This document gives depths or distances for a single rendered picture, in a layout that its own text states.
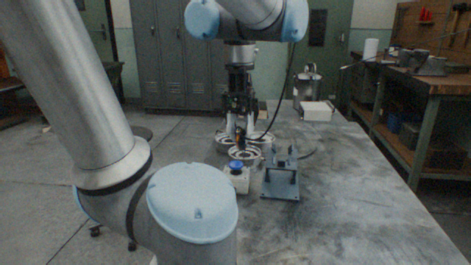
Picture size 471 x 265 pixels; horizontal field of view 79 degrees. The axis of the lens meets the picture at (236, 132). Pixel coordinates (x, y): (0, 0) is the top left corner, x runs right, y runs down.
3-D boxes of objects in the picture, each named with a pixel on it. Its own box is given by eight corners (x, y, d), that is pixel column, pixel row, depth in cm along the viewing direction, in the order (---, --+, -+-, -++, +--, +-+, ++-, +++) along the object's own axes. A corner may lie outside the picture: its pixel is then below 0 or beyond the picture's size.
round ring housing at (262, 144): (273, 141, 107) (273, 131, 106) (276, 154, 98) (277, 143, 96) (245, 141, 108) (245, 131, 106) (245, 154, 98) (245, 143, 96)
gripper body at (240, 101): (220, 117, 68) (218, 65, 64) (227, 107, 76) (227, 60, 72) (252, 118, 67) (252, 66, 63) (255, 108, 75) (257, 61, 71)
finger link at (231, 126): (220, 147, 73) (223, 113, 70) (224, 138, 79) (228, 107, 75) (232, 149, 73) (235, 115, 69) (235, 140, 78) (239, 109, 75)
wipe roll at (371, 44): (360, 59, 282) (363, 38, 275) (372, 59, 281) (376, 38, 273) (363, 61, 272) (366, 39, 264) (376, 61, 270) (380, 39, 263)
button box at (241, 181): (224, 179, 82) (224, 163, 80) (249, 180, 81) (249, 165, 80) (220, 195, 75) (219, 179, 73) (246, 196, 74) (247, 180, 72)
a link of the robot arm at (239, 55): (227, 43, 70) (260, 43, 69) (227, 61, 72) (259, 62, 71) (220, 45, 64) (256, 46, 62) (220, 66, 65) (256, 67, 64)
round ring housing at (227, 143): (244, 154, 97) (244, 143, 96) (213, 154, 97) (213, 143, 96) (244, 142, 107) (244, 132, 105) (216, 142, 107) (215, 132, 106)
